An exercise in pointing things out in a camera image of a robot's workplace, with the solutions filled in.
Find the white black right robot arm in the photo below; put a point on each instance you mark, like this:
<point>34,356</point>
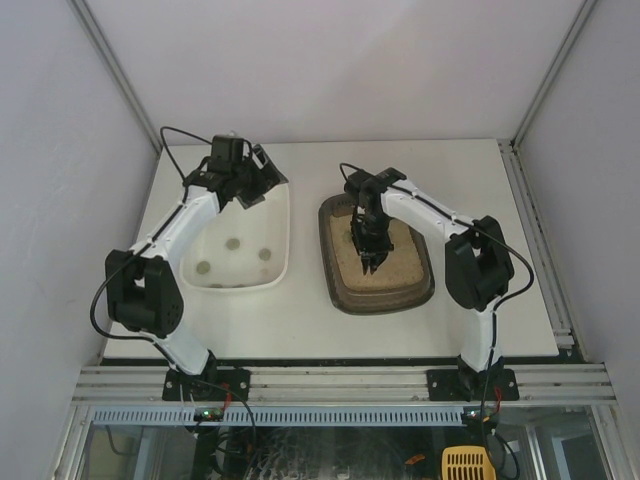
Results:
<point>476,262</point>

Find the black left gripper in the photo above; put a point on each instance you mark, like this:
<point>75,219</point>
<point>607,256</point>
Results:
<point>257,185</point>

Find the black slotted litter scoop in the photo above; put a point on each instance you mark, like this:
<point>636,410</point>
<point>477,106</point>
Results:
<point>358,232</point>

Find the aluminium front frame rail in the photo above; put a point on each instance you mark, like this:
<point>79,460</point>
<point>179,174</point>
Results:
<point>537,385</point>

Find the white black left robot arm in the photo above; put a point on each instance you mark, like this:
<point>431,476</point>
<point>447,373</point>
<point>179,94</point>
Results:
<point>141,287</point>

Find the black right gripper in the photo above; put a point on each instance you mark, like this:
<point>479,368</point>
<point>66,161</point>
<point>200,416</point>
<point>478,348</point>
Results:
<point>371,242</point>

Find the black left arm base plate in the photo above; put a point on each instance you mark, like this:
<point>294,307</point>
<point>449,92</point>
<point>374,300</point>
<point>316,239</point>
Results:
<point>232,383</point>

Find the yellow slotted litter scoop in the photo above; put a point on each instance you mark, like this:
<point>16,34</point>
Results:
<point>466,462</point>

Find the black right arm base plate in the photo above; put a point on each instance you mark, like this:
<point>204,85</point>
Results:
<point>453,385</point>

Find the grey slotted cable duct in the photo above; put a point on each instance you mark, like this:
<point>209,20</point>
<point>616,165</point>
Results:
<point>298,416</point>

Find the white plastic waste tray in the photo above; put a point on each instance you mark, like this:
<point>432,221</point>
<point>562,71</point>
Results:
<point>263,226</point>

